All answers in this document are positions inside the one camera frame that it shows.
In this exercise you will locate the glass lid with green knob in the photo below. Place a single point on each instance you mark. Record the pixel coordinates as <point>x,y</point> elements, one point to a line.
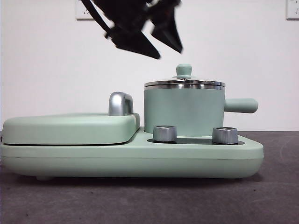
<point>183,69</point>

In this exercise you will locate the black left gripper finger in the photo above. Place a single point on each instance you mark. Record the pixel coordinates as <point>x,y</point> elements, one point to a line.
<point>171,37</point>
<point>135,44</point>

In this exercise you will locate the green breakfast machine base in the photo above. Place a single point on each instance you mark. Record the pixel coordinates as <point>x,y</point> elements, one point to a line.
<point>210,161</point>

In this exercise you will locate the white wall socket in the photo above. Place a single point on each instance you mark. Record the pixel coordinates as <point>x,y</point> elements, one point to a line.
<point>80,15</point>
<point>293,11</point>

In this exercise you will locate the silver control knob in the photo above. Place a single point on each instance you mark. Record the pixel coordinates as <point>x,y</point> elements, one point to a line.
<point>164,134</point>
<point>224,135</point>

